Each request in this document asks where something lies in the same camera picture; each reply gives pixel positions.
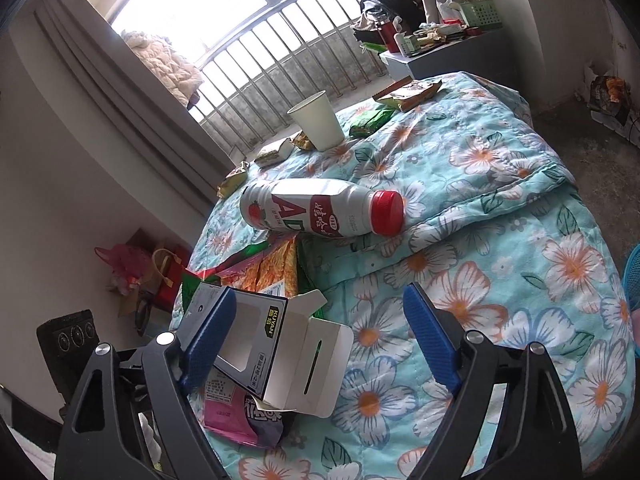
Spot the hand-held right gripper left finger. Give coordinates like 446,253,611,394
52,284,238,480

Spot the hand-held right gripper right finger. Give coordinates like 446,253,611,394
402,282,587,480

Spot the pink purple snack packet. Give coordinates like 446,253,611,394
202,365,297,450

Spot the white windowed cable box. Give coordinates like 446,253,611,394
210,287,354,418

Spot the white bottle red cap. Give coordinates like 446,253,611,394
239,178,406,239

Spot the blue plastic waste basket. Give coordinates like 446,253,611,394
620,245,640,311

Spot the green red wrapper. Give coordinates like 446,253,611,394
180,239,326,321

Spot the red paper gift bag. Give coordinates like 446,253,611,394
150,246,192,313

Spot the orange noodle wrapper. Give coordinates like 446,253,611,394
220,237,301,301

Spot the pink plastic bag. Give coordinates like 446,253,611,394
95,242,151,296

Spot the yellow snack packet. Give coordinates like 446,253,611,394
216,161,251,198

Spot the floral blanket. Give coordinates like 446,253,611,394
170,71,636,480

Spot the beige cake packet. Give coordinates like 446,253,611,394
255,137,295,168

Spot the green snack packet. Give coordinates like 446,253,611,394
348,106,397,139

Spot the white paper cup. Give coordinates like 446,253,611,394
286,91,347,152

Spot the brown snack packet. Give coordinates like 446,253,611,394
372,79,443,112

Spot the beige quilted jacket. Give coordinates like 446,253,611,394
120,29,206,108

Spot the grey cabinet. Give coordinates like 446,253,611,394
379,25,516,83

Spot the white wrapped bottle pack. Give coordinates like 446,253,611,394
592,110,632,134

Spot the heap of small packets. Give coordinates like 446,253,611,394
412,19,488,50

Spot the red thermos bottle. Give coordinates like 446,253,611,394
377,16,401,55

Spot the dark snack bag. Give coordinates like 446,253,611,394
589,75,632,113

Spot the crumpled white plastic bag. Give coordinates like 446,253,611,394
582,62,601,101

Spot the green plastic basket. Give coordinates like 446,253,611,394
459,0,503,31

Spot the metal balcony railing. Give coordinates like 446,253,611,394
187,0,401,161

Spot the knotted white plastic bag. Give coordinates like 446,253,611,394
436,0,466,23

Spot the window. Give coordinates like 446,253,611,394
110,0,376,68

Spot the pile of dark clothes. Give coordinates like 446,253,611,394
350,0,426,36

